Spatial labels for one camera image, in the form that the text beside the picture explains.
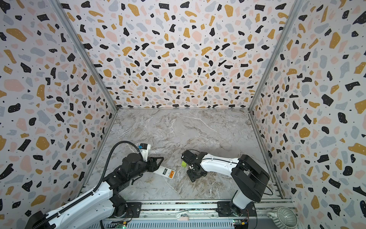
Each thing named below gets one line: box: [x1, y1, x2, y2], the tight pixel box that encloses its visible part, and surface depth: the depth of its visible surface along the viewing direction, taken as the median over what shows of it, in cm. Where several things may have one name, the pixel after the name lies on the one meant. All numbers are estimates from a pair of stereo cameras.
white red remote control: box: [152, 165, 176, 179], surface depth 87 cm
